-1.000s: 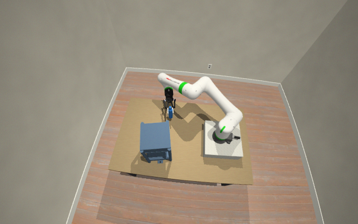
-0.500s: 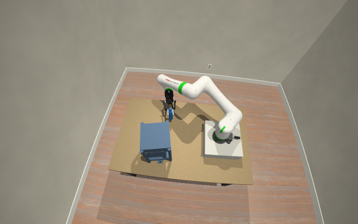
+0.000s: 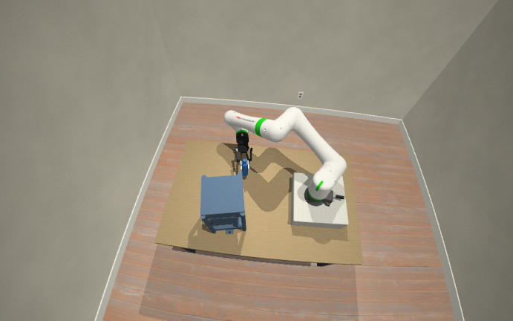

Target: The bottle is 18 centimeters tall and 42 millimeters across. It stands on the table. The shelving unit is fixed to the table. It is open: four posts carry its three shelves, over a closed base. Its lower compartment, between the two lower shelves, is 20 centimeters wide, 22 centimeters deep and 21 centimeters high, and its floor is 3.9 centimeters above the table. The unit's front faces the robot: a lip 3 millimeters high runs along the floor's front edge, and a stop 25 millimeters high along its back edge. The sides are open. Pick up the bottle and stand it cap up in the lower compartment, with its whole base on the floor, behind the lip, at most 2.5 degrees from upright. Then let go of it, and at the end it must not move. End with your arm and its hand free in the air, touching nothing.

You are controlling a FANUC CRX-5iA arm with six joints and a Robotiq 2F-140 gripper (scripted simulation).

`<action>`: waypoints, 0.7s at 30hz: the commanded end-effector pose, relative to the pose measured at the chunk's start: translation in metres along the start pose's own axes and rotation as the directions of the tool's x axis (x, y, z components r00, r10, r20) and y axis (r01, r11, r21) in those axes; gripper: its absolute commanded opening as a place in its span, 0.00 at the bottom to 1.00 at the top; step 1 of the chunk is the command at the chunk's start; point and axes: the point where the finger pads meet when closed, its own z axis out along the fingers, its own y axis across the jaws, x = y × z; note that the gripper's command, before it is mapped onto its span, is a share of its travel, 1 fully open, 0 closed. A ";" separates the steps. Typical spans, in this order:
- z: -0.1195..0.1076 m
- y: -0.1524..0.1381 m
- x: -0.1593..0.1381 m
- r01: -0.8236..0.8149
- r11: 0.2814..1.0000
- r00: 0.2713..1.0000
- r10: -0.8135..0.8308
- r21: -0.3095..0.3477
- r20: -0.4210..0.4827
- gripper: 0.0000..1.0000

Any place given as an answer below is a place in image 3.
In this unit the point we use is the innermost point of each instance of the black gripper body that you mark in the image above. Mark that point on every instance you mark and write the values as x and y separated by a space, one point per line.
243 143

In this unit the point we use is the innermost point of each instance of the blue bottle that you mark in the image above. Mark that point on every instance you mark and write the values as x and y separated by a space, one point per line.
244 168

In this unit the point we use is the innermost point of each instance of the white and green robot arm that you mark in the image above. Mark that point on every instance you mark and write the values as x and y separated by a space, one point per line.
333 165

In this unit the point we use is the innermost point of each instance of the blue shelving unit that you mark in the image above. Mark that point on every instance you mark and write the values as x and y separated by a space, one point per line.
219 195

